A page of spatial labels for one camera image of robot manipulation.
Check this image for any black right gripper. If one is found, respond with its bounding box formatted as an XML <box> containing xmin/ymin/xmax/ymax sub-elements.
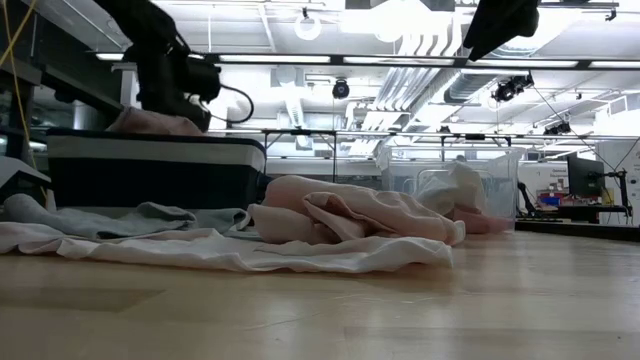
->
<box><xmin>462</xmin><ymin>0</ymin><xmax>542</xmax><ymax>62</ymax></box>

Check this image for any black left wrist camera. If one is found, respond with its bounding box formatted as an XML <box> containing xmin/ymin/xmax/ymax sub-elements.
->
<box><xmin>188</xmin><ymin>59</ymin><xmax>224</xmax><ymax>104</ymax></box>

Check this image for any pink checked cloth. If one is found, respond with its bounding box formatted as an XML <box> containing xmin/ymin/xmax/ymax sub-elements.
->
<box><xmin>107</xmin><ymin>105</ymin><xmax>204</xmax><ymax>137</ymax></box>

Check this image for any black computer monitor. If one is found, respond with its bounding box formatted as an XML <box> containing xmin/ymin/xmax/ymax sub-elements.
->
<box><xmin>566</xmin><ymin>152</ymin><xmax>606</xmax><ymax>199</ymax></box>

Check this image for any white ring lamp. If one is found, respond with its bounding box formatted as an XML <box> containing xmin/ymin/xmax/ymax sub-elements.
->
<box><xmin>293</xmin><ymin>12</ymin><xmax>324</xmax><ymax>42</ymax></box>

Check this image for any grey-green cloth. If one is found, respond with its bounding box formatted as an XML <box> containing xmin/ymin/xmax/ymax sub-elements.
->
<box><xmin>0</xmin><ymin>192</ymin><xmax>251</xmax><ymax>241</ymax></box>

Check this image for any peach cloth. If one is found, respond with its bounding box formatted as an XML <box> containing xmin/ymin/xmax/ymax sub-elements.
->
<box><xmin>247</xmin><ymin>174</ymin><xmax>466</xmax><ymax>246</ymax></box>

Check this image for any thin black frame bar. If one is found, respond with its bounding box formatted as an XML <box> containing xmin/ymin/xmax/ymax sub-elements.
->
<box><xmin>204</xmin><ymin>128</ymin><xmax>640</xmax><ymax>142</ymax></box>

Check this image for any yellow cable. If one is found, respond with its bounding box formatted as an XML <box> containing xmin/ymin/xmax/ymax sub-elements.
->
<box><xmin>0</xmin><ymin>0</ymin><xmax>49</xmax><ymax>201</ymax></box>

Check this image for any plain pink cloth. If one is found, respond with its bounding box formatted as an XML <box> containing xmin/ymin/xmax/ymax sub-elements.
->
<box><xmin>449</xmin><ymin>207</ymin><xmax>514</xmax><ymax>235</ymax></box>

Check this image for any black background desk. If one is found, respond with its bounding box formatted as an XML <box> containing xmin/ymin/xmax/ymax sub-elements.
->
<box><xmin>514</xmin><ymin>203</ymin><xmax>632</xmax><ymax>234</ymax></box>

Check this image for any navy white striped fabric basket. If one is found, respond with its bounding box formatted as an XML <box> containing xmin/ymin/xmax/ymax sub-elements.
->
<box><xmin>45</xmin><ymin>127</ymin><xmax>269</xmax><ymax>211</ymax></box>

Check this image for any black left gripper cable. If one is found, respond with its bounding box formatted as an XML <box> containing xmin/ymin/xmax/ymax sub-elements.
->
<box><xmin>199</xmin><ymin>83</ymin><xmax>255</xmax><ymax>125</ymax></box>

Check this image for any clear plastic bin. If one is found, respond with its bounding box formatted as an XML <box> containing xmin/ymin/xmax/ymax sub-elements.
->
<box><xmin>377</xmin><ymin>144</ymin><xmax>526</xmax><ymax>234</ymax></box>

